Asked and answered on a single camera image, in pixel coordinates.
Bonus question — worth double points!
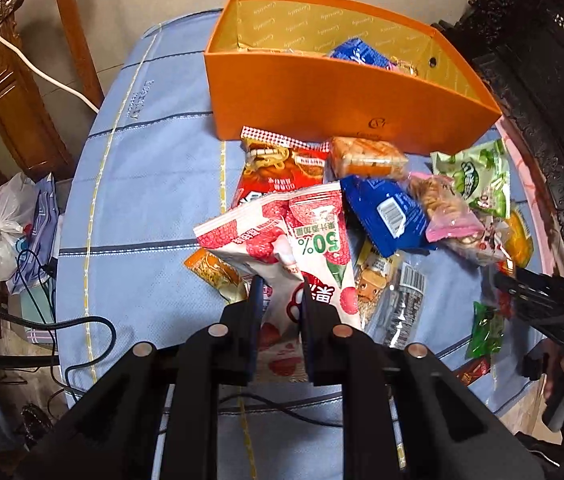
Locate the small green plum packet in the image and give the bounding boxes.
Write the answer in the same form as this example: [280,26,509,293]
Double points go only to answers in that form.
[466,301,504,359]

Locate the red white strawberry pouch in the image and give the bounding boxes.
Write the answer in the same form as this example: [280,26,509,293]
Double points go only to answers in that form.
[194,181,361,382]

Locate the blue cookie bag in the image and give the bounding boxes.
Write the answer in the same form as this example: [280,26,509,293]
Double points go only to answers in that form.
[339,176,435,258]

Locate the green jelly drink pouch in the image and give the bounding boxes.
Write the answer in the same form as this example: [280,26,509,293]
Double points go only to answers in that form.
[431,139,511,219]

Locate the red noodle snack bag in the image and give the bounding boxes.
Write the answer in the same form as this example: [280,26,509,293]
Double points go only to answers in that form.
[232,127,329,207]

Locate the orange white snack packet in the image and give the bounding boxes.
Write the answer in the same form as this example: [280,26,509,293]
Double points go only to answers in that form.
[184,248,247,304]

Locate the clear barcode snack packet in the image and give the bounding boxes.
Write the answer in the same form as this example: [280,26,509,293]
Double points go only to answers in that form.
[382,262,427,350]

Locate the yellow wrapped cake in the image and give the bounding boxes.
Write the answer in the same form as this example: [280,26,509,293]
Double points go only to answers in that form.
[504,207,534,268]

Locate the yellow peanut bar packet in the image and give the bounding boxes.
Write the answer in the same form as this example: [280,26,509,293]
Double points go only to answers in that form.
[355,240,403,328]

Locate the red wafer bar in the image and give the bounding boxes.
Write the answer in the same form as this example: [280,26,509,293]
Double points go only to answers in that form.
[454,356,491,386]

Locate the cartoon candy clear packet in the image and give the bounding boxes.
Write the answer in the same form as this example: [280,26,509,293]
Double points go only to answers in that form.
[444,214,511,266]

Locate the pink biscuit bag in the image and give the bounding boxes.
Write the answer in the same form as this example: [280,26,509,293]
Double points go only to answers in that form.
[408,172,485,243]

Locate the clear wrapped sandwich cake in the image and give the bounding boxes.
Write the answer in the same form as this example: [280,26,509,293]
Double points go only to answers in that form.
[329,136,409,180]

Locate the light blue tablecloth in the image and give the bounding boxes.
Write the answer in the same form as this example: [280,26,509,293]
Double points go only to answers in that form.
[55,8,546,480]

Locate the white plastic bag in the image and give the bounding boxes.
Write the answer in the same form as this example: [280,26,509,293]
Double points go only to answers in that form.
[0,172,39,282]

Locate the orange cardboard box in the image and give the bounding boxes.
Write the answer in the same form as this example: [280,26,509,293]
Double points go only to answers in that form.
[204,0,501,155]

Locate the brown wooden chair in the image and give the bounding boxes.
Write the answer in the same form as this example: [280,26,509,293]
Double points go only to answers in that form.
[0,0,104,179]

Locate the black cable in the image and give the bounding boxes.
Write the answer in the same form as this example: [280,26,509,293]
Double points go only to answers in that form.
[0,249,118,401]

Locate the white cable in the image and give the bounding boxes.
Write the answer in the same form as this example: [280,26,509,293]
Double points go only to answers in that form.
[0,6,101,115]

